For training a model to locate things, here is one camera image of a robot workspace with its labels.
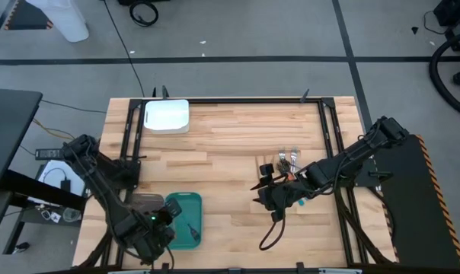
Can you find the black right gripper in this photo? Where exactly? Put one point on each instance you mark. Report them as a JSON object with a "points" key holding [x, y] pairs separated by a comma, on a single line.
{"points": [[287, 194]]}

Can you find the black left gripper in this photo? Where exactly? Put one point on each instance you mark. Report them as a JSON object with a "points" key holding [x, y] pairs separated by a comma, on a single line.
{"points": [[163, 228]]}

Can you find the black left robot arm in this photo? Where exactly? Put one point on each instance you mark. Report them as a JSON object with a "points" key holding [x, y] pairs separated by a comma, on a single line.
{"points": [[100, 182]]}

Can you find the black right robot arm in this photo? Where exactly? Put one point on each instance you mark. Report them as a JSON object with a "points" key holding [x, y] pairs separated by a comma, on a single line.
{"points": [[352, 156]]}

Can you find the teal plastic bin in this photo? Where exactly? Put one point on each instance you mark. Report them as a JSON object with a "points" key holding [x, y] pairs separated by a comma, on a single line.
{"points": [[190, 213]]}

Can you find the smoky grey plastic bin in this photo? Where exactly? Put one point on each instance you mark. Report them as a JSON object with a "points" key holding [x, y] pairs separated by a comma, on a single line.
{"points": [[148, 201]]}

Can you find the clear glass cup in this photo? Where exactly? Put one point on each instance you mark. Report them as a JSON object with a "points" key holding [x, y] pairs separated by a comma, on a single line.
{"points": [[71, 215]]}

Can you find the black charger brick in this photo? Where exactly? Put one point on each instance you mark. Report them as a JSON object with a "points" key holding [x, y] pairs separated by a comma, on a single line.
{"points": [[65, 185]]}

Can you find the white plastic bin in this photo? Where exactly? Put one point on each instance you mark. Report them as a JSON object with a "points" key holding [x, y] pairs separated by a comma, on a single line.
{"points": [[165, 116]]}

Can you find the white paper sheet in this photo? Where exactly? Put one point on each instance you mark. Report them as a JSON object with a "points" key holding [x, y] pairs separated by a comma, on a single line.
{"points": [[51, 171]]}

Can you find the black power strip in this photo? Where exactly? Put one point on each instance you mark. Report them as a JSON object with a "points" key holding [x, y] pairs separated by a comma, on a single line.
{"points": [[47, 154]]}

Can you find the small black floor object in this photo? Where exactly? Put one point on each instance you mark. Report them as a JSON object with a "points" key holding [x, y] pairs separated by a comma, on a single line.
{"points": [[20, 247]]}

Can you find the black platform with hazard stripes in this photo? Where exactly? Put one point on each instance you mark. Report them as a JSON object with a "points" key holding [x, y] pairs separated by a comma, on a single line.
{"points": [[413, 209]]}

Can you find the black desk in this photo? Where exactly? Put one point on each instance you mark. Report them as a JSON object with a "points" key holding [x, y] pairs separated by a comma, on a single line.
{"points": [[9, 133]]}

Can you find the white plastic cone base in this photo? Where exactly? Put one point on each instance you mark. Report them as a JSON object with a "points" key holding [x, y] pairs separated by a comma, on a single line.
{"points": [[62, 19]]}

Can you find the hazard striped floor mat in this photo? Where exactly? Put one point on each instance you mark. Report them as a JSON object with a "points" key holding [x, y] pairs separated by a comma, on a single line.
{"points": [[24, 19]]}

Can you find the black equipment stack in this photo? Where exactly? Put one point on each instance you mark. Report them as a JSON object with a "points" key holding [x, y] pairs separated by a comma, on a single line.
{"points": [[458, 15]]}

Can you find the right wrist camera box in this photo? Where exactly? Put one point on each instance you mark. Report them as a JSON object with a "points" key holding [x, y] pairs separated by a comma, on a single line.
{"points": [[267, 169]]}

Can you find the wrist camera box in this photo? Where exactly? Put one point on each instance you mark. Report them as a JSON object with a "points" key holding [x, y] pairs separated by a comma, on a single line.
{"points": [[173, 208], [267, 169]]}

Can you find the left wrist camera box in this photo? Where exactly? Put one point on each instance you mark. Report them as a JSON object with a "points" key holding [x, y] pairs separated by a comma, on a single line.
{"points": [[173, 208]]}

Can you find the black table frame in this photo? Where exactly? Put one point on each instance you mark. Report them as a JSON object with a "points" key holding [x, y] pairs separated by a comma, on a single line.
{"points": [[253, 100]]}

